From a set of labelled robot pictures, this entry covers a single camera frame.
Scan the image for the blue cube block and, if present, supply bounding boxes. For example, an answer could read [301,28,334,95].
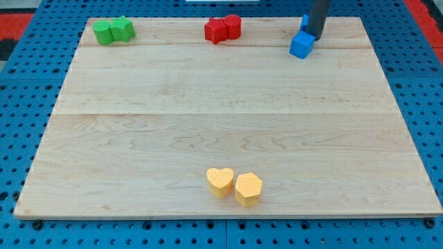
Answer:
[289,31,316,59]

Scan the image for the blue triangle block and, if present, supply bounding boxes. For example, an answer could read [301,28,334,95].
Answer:
[300,15,309,32]

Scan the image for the yellow heart block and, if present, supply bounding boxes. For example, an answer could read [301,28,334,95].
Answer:
[206,168,234,199]

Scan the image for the yellow hexagon block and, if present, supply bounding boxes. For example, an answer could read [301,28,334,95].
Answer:
[235,172,263,208]

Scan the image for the light wooden board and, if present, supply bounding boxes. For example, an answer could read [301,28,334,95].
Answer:
[14,17,442,220]

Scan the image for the red star block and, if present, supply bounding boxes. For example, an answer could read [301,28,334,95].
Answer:
[204,17,227,44]

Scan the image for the red cylinder block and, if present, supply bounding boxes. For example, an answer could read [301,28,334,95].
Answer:
[224,15,242,39]

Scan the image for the green star block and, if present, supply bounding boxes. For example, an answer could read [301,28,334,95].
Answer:
[110,16,135,42]

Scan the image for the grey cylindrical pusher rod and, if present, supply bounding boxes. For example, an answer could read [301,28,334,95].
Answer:
[305,0,332,41]

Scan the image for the green cylinder block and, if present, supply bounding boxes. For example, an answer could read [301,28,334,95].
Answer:
[92,20,114,45]

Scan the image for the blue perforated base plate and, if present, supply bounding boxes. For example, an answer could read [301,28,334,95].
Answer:
[1,0,442,248]

